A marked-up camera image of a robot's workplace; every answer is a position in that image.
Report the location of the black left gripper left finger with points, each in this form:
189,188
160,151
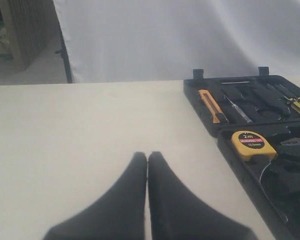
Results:
119,214

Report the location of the orange utility knife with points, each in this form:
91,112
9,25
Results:
216,113

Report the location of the clear voltage tester screwdriver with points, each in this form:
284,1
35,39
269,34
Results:
239,110

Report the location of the yellow tape measure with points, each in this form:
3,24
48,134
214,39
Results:
249,144

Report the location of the white backdrop cloth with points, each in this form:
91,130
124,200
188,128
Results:
143,40

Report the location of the black backdrop stand pole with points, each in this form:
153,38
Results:
65,57

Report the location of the black plastic tool case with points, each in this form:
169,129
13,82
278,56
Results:
256,122

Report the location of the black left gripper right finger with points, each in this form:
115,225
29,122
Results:
178,214

